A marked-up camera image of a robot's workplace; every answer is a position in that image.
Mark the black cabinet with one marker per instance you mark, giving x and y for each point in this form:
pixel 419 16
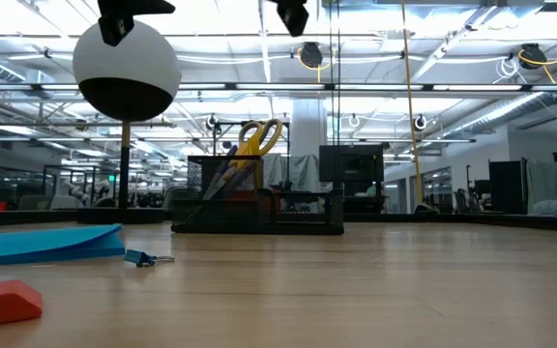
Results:
pixel 508 188

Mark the black metal table frame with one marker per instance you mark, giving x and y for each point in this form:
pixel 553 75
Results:
pixel 452 221

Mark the blue sticky note pad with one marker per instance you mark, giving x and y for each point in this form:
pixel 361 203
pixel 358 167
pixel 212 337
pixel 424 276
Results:
pixel 41 246

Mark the yellow highlighter pen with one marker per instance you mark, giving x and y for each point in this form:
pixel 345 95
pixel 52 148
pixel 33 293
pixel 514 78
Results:
pixel 240 166

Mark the white globe table lamp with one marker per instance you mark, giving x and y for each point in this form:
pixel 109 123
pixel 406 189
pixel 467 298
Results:
pixel 124 72

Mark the blue binder clip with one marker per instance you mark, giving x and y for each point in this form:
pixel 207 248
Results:
pixel 138 258

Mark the black monitor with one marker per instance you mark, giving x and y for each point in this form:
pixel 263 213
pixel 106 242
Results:
pixel 351 164

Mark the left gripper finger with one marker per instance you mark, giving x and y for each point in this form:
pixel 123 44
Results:
pixel 133 7

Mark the black mesh desk organizer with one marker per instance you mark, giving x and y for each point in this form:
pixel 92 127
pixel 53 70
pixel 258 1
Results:
pixel 220 217

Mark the grey blue office chair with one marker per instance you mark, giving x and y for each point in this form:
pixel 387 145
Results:
pixel 168 198

